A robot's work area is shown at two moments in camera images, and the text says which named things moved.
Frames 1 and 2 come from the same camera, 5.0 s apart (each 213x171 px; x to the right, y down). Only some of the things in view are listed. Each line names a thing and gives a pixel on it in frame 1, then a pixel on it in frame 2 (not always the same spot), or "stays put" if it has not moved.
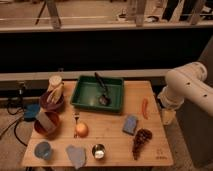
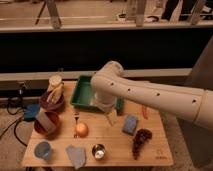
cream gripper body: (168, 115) → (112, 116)
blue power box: (31, 111) stays put
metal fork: (76, 117) stays put
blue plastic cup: (43, 150) stays put
